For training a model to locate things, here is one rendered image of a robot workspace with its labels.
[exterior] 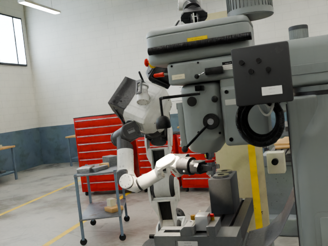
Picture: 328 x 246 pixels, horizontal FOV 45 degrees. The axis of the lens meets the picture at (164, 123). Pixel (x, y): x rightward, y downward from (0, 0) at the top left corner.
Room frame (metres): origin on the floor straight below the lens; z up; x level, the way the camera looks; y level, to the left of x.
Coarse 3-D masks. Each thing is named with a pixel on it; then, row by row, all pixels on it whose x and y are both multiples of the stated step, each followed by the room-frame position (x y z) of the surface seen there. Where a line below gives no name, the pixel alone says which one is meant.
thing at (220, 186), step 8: (216, 176) 2.06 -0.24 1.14; (224, 176) 2.06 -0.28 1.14; (232, 176) 2.09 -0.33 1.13; (208, 184) 2.06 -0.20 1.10; (216, 184) 2.05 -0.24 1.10; (224, 184) 2.03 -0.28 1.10; (232, 184) 2.06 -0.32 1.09; (216, 192) 2.05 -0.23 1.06; (224, 192) 2.04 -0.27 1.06; (232, 192) 2.04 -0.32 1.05; (216, 200) 2.05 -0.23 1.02; (224, 200) 2.04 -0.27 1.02; (232, 200) 2.02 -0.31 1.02; (216, 208) 2.05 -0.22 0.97; (224, 208) 2.04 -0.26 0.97; (232, 208) 2.02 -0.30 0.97
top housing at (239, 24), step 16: (240, 16) 1.66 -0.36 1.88; (160, 32) 1.77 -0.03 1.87; (176, 32) 1.75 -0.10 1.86; (192, 32) 1.72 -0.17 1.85; (208, 32) 1.70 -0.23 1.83; (224, 32) 1.68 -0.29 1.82; (240, 32) 1.66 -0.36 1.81; (208, 48) 1.70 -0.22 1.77; (224, 48) 1.68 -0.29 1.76; (160, 64) 1.79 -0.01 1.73
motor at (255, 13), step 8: (232, 0) 1.72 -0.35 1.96; (240, 0) 1.69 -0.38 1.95; (248, 0) 1.68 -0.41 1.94; (256, 0) 1.67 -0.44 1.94; (264, 0) 1.68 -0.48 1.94; (232, 8) 1.72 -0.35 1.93; (240, 8) 1.69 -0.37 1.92; (248, 8) 1.67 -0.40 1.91; (256, 8) 1.67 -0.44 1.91; (264, 8) 1.68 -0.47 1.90; (272, 8) 1.72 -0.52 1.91; (248, 16) 1.74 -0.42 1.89; (256, 16) 1.76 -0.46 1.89; (264, 16) 1.78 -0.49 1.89
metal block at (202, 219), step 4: (200, 212) 1.64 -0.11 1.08; (204, 212) 1.63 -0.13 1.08; (208, 212) 1.63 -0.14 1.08; (196, 216) 1.59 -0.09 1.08; (200, 216) 1.59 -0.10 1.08; (204, 216) 1.58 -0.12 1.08; (208, 216) 1.60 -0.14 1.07; (196, 220) 1.59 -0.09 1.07; (200, 220) 1.59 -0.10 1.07; (204, 220) 1.58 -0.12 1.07; (208, 220) 1.60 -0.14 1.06; (196, 224) 1.59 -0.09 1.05; (200, 224) 1.59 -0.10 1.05; (204, 224) 1.58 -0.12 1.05; (196, 228) 1.59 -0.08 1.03; (200, 228) 1.59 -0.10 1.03; (204, 228) 1.58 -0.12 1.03
